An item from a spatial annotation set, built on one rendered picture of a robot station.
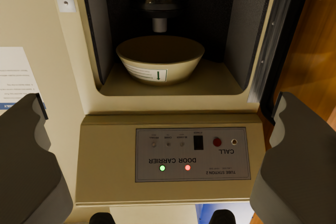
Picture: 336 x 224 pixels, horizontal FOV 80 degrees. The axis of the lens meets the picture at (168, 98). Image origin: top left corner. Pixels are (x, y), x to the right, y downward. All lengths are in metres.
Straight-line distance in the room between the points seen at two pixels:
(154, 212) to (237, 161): 0.33
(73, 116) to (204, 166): 0.74
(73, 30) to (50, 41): 0.53
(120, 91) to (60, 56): 0.52
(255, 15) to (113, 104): 0.27
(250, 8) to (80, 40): 0.27
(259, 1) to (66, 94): 0.79
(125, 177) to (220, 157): 0.16
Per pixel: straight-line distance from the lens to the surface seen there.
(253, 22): 0.36
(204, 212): 0.42
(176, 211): 0.63
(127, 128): 0.36
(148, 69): 0.35
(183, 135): 0.35
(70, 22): 0.33
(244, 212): 0.44
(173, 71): 0.35
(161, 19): 0.40
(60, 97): 0.96
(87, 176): 0.38
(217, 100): 0.37
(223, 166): 0.37
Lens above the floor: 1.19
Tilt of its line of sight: 32 degrees up
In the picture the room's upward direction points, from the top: 179 degrees counter-clockwise
